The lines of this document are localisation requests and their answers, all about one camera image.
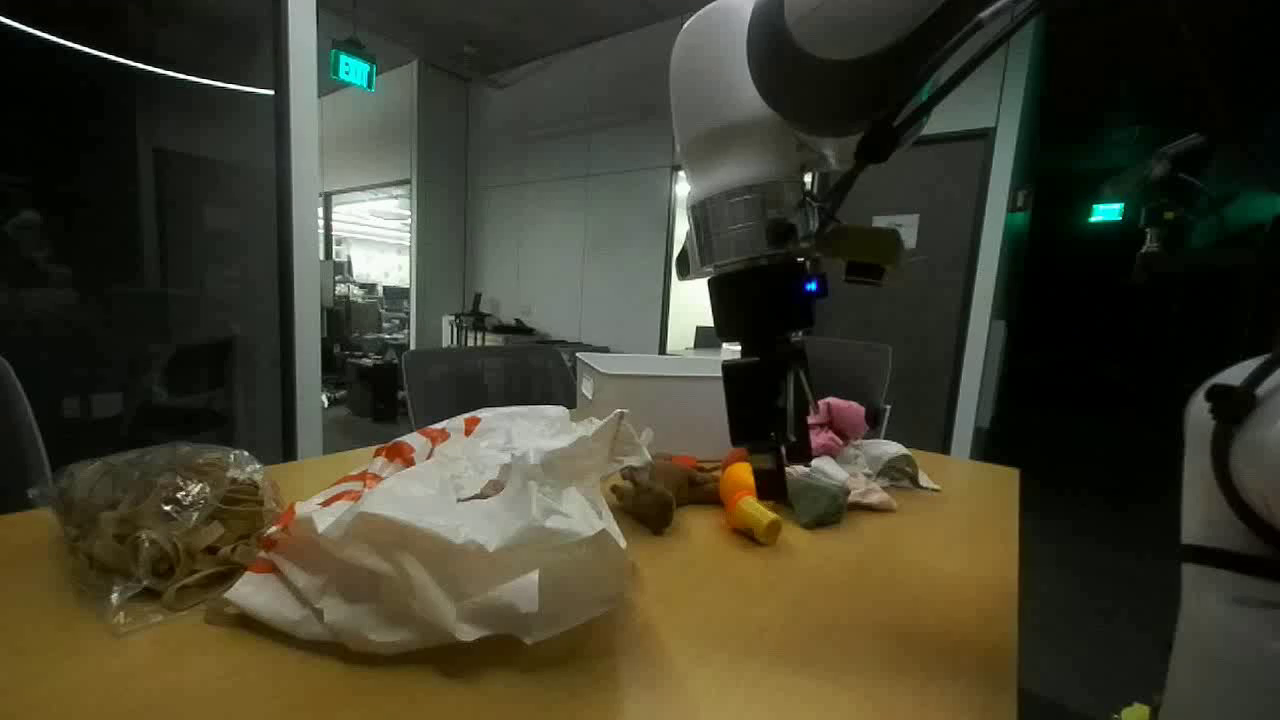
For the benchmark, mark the white plastic bin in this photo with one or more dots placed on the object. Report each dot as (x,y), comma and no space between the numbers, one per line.
(655,392)

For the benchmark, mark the small green lit sign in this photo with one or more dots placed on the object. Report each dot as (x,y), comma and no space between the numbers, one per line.
(1106,214)

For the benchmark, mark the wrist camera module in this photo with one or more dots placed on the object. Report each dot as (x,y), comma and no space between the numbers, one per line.
(862,249)

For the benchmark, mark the clear bag of snacks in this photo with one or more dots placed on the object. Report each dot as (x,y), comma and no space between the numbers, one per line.
(161,520)

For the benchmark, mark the white plastic bag orange print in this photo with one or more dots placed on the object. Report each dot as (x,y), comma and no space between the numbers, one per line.
(454,534)

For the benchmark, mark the white cloth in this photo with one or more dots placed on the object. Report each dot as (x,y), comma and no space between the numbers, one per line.
(886,465)

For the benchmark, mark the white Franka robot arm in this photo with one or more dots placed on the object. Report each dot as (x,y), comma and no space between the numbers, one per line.
(726,92)

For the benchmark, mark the pink cloth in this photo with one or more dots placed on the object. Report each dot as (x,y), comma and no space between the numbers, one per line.
(836,427)

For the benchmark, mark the white paper door sign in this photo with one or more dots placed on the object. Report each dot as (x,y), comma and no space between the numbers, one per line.
(900,230)

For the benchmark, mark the green exit sign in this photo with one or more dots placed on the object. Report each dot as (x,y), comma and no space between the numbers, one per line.
(354,71)

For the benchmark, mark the grey office chair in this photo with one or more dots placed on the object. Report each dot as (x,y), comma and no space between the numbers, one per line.
(480,386)
(854,372)

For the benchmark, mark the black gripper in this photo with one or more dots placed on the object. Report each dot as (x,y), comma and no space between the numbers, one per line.
(763,306)

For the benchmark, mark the green fabric pouch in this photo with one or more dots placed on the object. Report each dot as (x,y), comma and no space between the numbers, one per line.
(813,498)

